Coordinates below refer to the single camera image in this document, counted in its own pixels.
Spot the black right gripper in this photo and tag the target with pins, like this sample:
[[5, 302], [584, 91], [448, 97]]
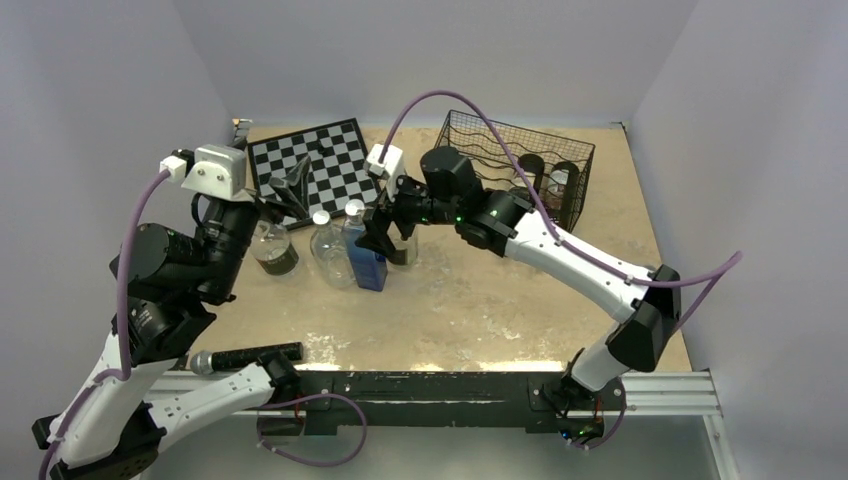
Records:
[[393, 211]]

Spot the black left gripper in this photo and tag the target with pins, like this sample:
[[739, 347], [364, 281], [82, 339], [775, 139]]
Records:
[[295, 196]]

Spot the clear glass bottle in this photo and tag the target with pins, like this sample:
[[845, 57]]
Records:
[[406, 249]]

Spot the dark green wine bottle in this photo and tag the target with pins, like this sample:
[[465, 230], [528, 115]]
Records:
[[534, 170]]

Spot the black wire wine rack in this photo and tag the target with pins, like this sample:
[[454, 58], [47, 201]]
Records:
[[470, 135]]

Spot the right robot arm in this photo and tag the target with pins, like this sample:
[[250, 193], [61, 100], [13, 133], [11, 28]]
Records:
[[509, 226]]

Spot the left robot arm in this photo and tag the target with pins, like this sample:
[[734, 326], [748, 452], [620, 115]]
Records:
[[168, 286]]

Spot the blue rectangular glass bottle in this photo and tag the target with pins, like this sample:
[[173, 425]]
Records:
[[369, 269]]

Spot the round clear bottle silver cap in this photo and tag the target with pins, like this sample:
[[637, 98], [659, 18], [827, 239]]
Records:
[[329, 251]]

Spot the clear round flask bottle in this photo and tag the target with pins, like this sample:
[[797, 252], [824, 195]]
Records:
[[272, 248]]

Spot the black white chessboard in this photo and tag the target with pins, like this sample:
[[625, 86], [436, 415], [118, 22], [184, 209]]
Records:
[[337, 172]]

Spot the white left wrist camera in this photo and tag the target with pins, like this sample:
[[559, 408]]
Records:
[[216, 171]]

